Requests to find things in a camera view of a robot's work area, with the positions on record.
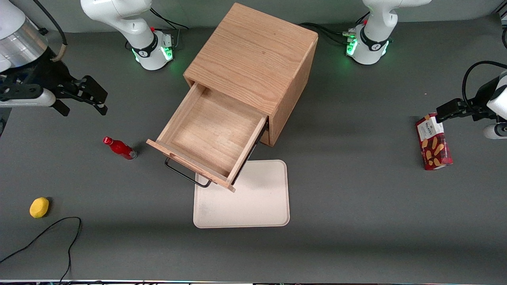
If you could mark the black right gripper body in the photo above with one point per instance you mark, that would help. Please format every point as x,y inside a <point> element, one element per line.
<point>49,73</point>

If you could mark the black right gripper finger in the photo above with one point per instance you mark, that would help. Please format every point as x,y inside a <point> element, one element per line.
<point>93,91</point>
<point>61,107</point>

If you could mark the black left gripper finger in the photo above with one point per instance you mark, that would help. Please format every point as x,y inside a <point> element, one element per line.
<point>485,114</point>
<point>453,110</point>

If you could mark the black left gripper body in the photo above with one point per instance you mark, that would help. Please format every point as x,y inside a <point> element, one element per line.
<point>475,108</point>

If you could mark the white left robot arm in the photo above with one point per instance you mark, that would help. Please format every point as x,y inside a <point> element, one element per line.
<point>372,47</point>

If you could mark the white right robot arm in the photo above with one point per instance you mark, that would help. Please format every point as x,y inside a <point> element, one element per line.
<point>119,16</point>

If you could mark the wooden drawer cabinet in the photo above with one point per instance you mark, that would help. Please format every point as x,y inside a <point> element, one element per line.
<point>253,51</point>

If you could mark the red tartan shortbread cookie box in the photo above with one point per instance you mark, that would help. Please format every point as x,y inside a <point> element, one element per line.
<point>435,146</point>

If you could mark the red bottle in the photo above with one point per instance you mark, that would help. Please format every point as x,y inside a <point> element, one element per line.
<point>119,148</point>

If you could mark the yellow lemon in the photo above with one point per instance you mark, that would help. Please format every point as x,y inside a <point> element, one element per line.
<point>39,208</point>

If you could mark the beige plastic tray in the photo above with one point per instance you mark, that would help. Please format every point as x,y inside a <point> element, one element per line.
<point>257,198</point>

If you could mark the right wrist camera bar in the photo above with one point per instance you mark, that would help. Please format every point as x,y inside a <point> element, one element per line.
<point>39,101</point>

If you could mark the dark aluminium frame profile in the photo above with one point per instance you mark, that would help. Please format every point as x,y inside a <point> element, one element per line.
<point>503,18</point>

